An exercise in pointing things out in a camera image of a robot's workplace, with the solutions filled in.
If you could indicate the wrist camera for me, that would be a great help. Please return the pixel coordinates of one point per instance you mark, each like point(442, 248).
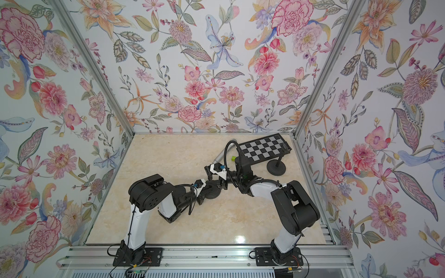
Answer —
point(199, 186)
point(219, 170)

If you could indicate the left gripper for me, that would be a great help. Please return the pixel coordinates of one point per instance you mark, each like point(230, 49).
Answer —
point(200, 197)

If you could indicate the black round stand base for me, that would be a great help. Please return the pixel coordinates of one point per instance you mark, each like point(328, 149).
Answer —
point(276, 167)

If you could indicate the black checkered chess box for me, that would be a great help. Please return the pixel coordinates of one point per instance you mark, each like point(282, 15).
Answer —
point(262, 149)

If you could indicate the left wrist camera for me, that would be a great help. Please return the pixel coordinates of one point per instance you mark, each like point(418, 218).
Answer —
point(199, 186)

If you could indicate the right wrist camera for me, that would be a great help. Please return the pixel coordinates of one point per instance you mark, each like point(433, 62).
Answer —
point(219, 170)

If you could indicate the black stand pole with clip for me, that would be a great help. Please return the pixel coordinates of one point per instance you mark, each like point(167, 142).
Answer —
point(283, 150)

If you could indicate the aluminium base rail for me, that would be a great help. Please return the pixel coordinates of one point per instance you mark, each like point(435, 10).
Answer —
point(207, 261)

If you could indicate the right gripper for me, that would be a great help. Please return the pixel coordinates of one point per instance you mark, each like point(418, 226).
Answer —
point(224, 183)

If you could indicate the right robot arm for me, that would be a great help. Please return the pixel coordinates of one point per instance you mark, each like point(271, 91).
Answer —
point(244, 169)

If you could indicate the silver microphone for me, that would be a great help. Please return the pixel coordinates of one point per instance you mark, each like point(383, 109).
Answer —
point(221, 155)

